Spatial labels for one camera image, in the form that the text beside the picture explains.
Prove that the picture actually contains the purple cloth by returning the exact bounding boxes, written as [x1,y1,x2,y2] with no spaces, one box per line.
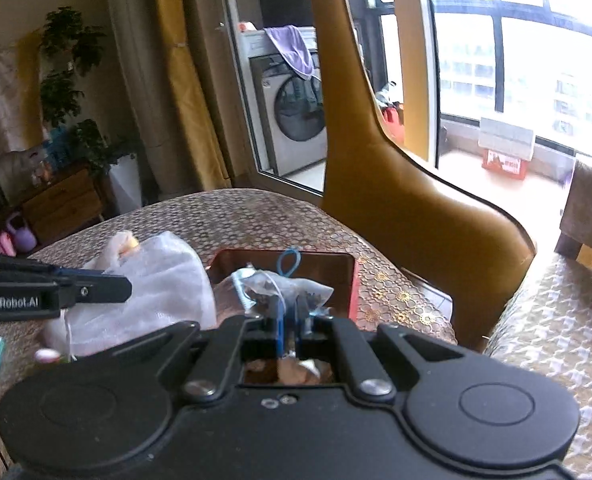
[265,25,321,81]

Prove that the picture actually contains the wooden drawer cabinet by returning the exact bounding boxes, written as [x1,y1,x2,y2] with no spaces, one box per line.
[18,167,104,246]

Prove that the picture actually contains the red and white box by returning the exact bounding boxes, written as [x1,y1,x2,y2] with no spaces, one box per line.
[478,116,536,161]

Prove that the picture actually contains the gold patterned tablecloth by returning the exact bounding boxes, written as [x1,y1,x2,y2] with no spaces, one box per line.
[0,188,459,461]

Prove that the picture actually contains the pink white sachet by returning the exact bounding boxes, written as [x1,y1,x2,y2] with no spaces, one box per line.
[212,280,249,323]

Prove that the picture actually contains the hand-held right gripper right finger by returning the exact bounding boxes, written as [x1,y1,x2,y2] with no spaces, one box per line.
[296,302,465,404]

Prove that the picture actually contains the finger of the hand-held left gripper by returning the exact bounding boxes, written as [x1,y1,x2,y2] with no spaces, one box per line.
[0,255,103,282]
[58,275,133,307]

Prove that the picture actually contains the floral cloth cover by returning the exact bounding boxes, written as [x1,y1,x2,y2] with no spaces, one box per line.
[0,35,44,161]

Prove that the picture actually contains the red cardboard box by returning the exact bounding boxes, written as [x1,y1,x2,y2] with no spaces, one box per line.
[482,147,529,178]

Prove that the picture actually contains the red jug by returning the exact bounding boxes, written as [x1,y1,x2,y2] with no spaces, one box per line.
[382,101,405,143]

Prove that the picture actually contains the clear plastic bag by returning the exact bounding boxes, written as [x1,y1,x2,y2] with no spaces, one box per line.
[248,272,335,321]

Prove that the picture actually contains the black framed window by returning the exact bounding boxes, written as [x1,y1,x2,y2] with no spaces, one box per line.
[376,0,592,153]

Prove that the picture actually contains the white washing machine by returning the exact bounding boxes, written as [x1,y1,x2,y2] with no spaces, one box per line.
[236,27,327,178]

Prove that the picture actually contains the grey animal figure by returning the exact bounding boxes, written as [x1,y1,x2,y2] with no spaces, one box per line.
[0,147,44,193]

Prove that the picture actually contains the red metal tin box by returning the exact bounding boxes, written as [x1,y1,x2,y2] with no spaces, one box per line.
[207,247,361,387]

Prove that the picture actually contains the white mesh bag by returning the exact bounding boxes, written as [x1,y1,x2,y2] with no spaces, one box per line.
[43,231,217,357]

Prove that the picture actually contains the potted green plant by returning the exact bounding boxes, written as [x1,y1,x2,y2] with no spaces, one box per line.
[38,7,142,211]

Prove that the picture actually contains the brown leather giraffe chair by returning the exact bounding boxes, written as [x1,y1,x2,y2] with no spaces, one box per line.
[268,0,537,353]

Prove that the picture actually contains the yellow curtain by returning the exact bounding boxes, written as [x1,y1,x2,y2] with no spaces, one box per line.
[148,0,231,191]

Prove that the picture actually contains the purple kettlebell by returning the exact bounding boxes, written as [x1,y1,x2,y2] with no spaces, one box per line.
[5,212,37,253]

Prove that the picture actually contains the patterned sofa cover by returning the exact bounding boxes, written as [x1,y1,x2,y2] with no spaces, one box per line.
[486,252,592,480]

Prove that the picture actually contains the white standing air conditioner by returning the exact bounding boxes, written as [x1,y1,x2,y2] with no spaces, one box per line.
[101,0,187,201]

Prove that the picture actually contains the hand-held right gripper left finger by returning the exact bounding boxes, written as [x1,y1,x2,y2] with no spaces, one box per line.
[76,305,285,404]

